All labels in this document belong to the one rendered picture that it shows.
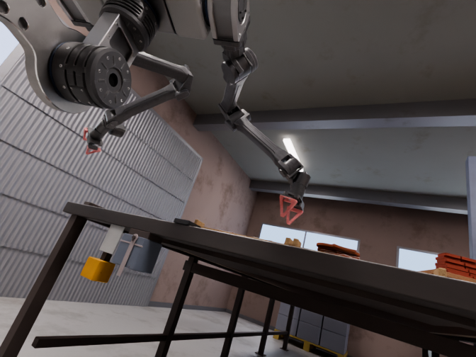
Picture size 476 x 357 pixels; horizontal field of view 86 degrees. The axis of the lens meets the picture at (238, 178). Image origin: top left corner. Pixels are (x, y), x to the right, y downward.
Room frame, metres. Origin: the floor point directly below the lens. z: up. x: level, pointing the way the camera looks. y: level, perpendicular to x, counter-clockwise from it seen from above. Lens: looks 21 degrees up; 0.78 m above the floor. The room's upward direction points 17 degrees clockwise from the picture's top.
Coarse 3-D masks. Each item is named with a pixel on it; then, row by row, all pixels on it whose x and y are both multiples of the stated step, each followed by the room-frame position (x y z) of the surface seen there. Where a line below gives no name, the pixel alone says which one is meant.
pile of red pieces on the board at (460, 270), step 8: (440, 256) 1.29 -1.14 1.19; (448, 256) 1.25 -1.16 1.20; (456, 256) 1.23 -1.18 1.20; (440, 264) 1.28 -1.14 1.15; (448, 264) 1.24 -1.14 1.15; (456, 264) 1.23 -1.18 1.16; (464, 264) 1.23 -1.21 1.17; (472, 264) 1.23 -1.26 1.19; (448, 272) 1.22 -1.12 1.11; (456, 272) 1.22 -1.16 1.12; (464, 272) 1.21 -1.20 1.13; (472, 272) 1.20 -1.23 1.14
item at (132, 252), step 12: (120, 240) 1.12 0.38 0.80; (132, 240) 1.07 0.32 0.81; (144, 240) 1.04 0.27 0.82; (156, 240) 1.10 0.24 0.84; (120, 252) 1.10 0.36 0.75; (132, 252) 1.06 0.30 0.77; (144, 252) 1.06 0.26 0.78; (156, 252) 1.11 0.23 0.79; (120, 264) 1.08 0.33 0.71; (132, 264) 1.05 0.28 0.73; (144, 264) 1.08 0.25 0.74
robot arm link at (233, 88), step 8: (248, 48) 0.65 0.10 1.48; (248, 56) 0.64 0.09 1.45; (224, 64) 0.67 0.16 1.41; (232, 64) 0.65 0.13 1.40; (256, 64) 0.67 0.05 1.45; (224, 72) 0.71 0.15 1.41; (232, 72) 0.66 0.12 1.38; (232, 80) 0.70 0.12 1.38; (240, 80) 0.74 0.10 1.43; (232, 88) 0.80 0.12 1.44; (240, 88) 0.81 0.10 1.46; (224, 96) 0.94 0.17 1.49; (232, 96) 0.87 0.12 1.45; (224, 104) 0.99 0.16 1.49; (232, 104) 0.96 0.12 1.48; (224, 112) 1.03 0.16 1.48; (232, 112) 1.07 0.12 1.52; (240, 112) 1.04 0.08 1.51; (232, 120) 1.04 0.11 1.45
